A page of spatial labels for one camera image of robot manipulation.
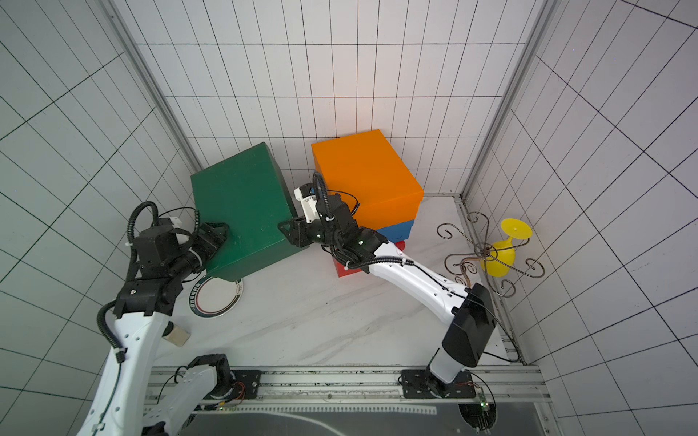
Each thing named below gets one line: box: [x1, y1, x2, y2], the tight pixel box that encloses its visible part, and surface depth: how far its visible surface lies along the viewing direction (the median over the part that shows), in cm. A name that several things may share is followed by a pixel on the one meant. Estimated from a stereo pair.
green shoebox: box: [190, 141, 308, 283], surface depth 69 cm
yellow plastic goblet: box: [479, 218, 533, 278], surface depth 69 cm
